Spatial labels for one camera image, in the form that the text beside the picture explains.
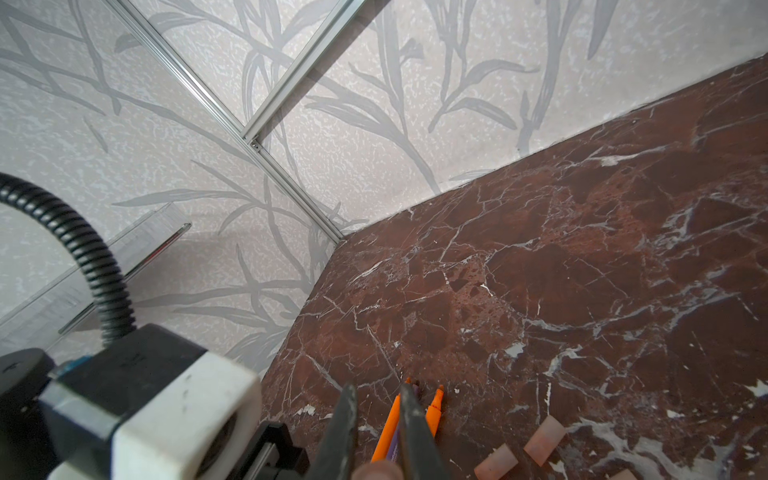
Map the orange pen far left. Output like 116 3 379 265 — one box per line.
369 377 413 464

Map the orange pen middle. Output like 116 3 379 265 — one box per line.
425 385 445 437

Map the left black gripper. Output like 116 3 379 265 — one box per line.
227 421 310 480

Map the clear plastic wall tray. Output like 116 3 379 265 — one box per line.
1 203 192 355

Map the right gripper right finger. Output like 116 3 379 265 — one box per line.
400 383 450 480

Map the orange pen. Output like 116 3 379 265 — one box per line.
369 377 413 464
425 385 445 437

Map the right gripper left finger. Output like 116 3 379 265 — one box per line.
305 383 358 480

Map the translucent pink pen cap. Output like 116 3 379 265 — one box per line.
351 460 404 480

